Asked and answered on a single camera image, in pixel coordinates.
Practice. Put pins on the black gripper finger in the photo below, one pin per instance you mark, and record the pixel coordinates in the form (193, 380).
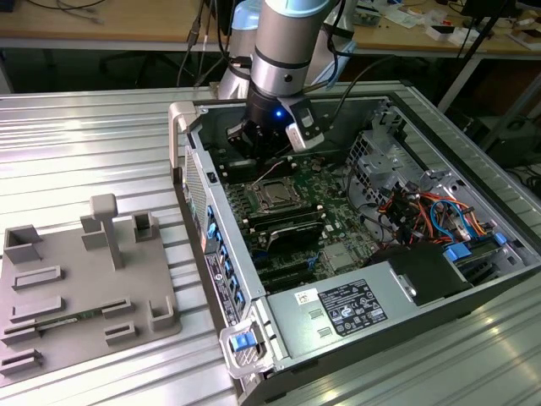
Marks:
(245, 137)
(282, 146)

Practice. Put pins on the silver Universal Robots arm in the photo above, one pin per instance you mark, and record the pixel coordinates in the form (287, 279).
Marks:
(283, 42)

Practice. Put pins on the black expansion slot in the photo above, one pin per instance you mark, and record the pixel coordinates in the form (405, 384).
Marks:
(291, 280)
(287, 267)

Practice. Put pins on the open PC case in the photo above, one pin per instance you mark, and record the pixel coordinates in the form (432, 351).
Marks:
(230, 220)

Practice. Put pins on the black graphics card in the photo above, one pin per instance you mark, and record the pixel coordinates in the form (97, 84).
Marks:
(296, 239)

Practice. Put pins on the green motherboard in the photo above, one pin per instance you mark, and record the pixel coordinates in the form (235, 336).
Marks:
(338, 228)

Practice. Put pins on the silver drive cage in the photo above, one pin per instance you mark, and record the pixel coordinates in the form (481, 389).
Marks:
(380, 165)

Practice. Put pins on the silver chipset heatsink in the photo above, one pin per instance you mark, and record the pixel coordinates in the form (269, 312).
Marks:
(338, 257)

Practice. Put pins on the wooden desk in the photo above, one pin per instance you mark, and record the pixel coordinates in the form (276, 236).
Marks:
(127, 21)

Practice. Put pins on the grey power supply unit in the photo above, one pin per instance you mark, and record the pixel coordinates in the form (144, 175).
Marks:
(296, 330)

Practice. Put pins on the black fan shroud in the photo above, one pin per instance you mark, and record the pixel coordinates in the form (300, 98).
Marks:
(422, 270)

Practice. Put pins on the small white box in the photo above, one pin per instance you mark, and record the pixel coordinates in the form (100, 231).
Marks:
(444, 31)

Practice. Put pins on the blue release latch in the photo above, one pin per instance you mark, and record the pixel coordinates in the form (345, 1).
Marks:
(242, 341)

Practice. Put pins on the blue disk carrier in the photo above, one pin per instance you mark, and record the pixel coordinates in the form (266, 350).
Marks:
(458, 253)

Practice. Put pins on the grey parts rack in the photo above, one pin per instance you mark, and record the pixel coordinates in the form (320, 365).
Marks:
(84, 275)

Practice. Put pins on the black equipment box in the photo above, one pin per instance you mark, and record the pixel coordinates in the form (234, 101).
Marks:
(513, 144)

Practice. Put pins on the small blue clip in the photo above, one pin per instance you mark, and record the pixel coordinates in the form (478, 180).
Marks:
(499, 239)

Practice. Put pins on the green RAM stick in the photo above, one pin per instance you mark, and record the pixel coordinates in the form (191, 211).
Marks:
(86, 314)

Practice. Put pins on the black monitor stand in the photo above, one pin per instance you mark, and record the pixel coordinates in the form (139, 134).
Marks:
(486, 6)

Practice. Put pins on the small open cardboard box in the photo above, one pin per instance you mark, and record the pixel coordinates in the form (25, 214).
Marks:
(526, 36)

